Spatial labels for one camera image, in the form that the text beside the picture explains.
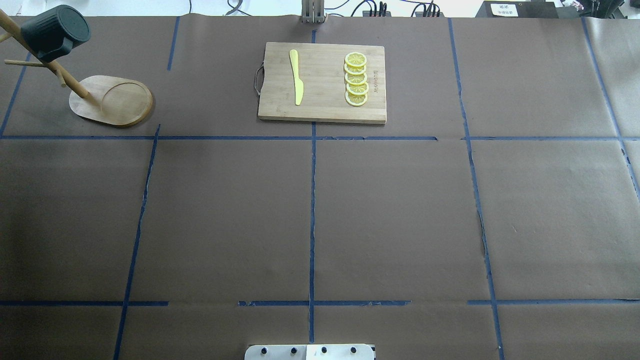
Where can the blue mug yellow inside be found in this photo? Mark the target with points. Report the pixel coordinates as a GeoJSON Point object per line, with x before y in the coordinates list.
{"type": "Point", "coordinates": [55, 32]}

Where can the wooden cup storage rack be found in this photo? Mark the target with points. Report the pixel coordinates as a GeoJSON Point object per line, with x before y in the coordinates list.
{"type": "Point", "coordinates": [109, 100]}

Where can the yellow plastic knife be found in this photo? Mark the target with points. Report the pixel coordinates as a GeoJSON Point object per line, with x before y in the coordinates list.
{"type": "Point", "coordinates": [298, 83]}

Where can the lemon slice four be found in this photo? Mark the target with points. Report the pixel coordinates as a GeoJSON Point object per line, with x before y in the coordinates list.
{"type": "Point", "coordinates": [357, 89]}

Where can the wooden cutting board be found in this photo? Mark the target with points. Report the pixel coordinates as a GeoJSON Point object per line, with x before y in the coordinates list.
{"type": "Point", "coordinates": [321, 68]}

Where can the lemon slice three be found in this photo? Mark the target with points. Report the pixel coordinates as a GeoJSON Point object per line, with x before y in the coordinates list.
{"type": "Point", "coordinates": [355, 79]}

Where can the lemon slice two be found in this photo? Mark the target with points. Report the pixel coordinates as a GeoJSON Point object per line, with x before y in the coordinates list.
{"type": "Point", "coordinates": [354, 70]}

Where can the black box with label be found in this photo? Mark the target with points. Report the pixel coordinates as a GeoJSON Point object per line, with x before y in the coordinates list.
{"type": "Point", "coordinates": [525, 9]}

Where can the aluminium frame post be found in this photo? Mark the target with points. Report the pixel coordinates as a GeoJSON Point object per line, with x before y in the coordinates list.
{"type": "Point", "coordinates": [313, 11]}

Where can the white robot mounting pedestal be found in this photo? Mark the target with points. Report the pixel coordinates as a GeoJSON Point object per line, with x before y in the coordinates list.
{"type": "Point", "coordinates": [332, 351]}

